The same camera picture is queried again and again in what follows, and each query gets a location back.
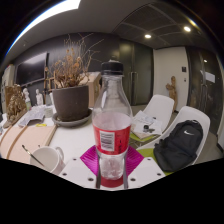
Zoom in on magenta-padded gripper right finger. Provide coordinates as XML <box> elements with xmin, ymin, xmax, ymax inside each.
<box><xmin>123</xmin><ymin>145</ymin><xmax>167</xmax><ymax>190</ymax></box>

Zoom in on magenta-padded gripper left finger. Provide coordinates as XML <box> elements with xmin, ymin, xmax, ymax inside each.
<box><xmin>59</xmin><ymin>144</ymin><xmax>101</xmax><ymax>190</ymax></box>

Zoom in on clear plastic bottle red label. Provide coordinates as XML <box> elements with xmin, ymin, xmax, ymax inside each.
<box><xmin>91</xmin><ymin>59</ymin><xmax>134</xmax><ymax>181</ymax></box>

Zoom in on white mug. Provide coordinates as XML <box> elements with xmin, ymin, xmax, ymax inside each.
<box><xmin>29</xmin><ymin>145</ymin><xmax>67</xmax><ymax>176</ymax></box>

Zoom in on black backpack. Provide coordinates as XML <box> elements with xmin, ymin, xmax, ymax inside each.
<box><xmin>153</xmin><ymin>119</ymin><xmax>204</xmax><ymax>173</ymax></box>

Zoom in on brush in mug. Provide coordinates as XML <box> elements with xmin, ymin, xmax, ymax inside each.
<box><xmin>21</xmin><ymin>144</ymin><xmax>46</xmax><ymax>168</ymax></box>

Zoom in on papers on chair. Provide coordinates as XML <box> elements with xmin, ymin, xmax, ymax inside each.
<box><xmin>131</xmin><ymin>110</ymin><xmax>163</xmax><ymax>139</ymax></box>

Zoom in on grey plant saucer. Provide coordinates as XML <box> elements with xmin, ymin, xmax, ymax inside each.
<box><xmin>51</xmin><ymin>108</ymin><xmax>93</xmax><ymax>128</ymax></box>

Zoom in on small white cup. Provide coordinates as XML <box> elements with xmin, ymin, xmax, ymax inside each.
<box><xmin>44</xmin><ymin>106</ymin><xmax>54</xmax><ymax>118</ymax></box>

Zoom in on white chair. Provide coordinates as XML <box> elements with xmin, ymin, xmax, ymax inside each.
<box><xmin>136</xmin><ymin>105</ymin><xmax>212</xmax><ymax>174</ymax></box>
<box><xmin>131</xmin><ymin>94</ymin><xmax>175</xmax><ymax>148</ymax></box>

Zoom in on dark pot with dried plant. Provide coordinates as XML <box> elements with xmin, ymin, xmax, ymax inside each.
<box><xmin>46</xmin><ymin>33</ymin><xmax>104</xmax><ymax>123</ymax></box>

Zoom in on wooden human figure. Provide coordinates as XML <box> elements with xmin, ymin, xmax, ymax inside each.
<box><xmin>165</xmin><ymin>75</ymin><xmax>178</xmax><ymax>111</ymax></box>

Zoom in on cardboard box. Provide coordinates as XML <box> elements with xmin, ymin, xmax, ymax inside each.
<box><xmin>87</xmin><ymin>71</ymin><xmax>102</xmax><ymax>108</ymax></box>

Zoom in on small white figurine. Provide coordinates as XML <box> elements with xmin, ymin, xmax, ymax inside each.
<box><xmin>22</xmin><ymin>87</ymin><xmax>32</xmax><ymax>111</ymax></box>

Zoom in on golden carved sculpture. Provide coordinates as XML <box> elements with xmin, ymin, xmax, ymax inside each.
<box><xmin>3</xmin><ymin>84</ymin><xmax>28</xmax><ymax>129</ymax></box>

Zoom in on wooden easel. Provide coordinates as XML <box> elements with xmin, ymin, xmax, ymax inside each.
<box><xmin>43</xmin><ymin>66</ymin><xmax>56</xmax><ymax>96</ymax></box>

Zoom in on white cabinet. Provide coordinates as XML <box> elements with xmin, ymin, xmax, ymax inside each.
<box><xmin>1</xmin><ymin>63</ymin><xmax>16</xmax><ymax>98</ymax></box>

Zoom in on long ceiling strip light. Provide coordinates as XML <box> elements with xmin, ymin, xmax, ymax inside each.
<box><xmin>6</xmin><ymin>0</ymin><xmax>82</xmax><ymax>54</ymax></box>

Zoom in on black wall screen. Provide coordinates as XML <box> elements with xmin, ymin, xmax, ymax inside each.
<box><xmin>14</xmin><ymin>51</ymin><xmax>49</xmax><ymax>86</ymax></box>

